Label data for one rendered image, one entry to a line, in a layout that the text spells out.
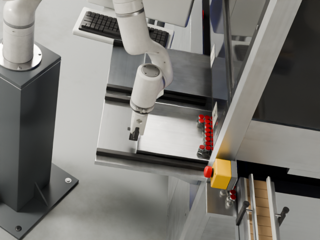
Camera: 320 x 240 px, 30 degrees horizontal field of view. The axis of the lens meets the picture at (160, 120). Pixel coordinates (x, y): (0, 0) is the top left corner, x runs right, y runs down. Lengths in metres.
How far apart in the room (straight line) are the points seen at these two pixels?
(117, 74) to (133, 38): 0.58
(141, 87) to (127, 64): 0.57
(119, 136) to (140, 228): 0.93
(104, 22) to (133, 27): 0.93
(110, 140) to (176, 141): 0.25
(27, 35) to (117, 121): 0.48
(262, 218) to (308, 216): 0.33
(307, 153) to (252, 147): 0.19
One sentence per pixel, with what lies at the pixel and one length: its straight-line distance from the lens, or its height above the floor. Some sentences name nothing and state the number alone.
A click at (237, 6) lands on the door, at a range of 2.17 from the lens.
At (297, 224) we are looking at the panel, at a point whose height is 0.71.
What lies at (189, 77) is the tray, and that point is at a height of 0.88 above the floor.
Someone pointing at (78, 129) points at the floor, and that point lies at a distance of 3.40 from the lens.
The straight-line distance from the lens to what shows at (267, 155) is 2.04.
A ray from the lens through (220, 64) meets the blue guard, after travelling 2.24.
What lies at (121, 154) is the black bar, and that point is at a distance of 2.11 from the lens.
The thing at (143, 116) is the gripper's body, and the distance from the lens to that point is 2.01.
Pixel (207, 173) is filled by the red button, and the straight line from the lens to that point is 1.99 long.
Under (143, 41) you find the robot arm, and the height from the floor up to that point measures 1.34.
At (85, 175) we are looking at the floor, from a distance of 3.19.
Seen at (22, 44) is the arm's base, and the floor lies 0.97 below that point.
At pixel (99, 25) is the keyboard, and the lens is 2.76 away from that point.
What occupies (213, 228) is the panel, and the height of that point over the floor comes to 0.61.
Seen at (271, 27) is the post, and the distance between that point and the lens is 1.68.
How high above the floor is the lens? 2.48
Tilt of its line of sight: 45 degrees down
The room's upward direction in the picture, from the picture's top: 15 degrees clockwise
